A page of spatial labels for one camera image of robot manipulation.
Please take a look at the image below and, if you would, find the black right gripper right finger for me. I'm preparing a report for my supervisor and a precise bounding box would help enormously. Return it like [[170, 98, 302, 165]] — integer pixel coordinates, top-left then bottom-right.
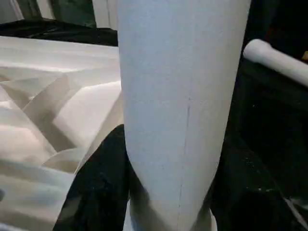
[[206, 134, 301, 231]]

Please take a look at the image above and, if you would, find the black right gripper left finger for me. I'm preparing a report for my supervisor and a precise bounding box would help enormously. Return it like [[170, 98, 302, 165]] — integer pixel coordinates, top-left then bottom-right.
[[52, 124, 132, 231]]

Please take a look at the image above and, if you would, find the white plastic table leg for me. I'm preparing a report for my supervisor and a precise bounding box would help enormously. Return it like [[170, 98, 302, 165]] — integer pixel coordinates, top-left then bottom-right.
[[243, 38, 308, 89], [116, 0, 251, 231]]

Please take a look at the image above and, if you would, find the white plastic table top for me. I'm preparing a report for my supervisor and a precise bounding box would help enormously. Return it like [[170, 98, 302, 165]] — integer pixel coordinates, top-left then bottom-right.
[[0, 36, 130, 231]]

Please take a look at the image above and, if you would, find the black work mat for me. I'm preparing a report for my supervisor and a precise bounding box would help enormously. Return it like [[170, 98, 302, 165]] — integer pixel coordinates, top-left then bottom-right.
[[0, 19, 308, 231]]

